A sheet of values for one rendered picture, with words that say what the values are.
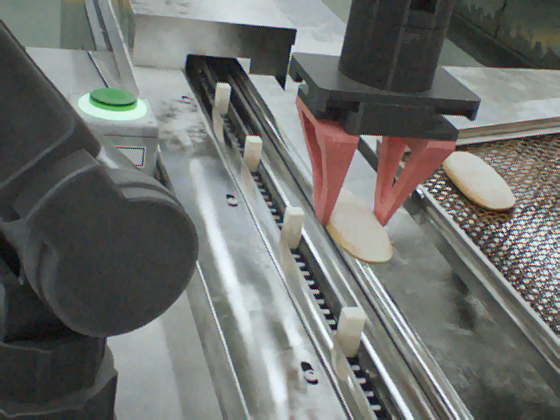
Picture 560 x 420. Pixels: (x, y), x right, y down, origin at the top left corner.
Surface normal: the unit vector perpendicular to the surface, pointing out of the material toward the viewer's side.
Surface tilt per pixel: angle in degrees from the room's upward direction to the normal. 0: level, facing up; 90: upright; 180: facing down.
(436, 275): 0
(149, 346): 0
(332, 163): 111
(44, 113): 78
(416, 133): 90
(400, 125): 90
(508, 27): 90
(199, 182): 0
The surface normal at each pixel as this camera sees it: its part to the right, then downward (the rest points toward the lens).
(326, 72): 0.18, -0.88
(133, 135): 0.25, 0.47
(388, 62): -0.13, 0.42
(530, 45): -0.95, -0.02
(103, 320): 0.56, 0.45
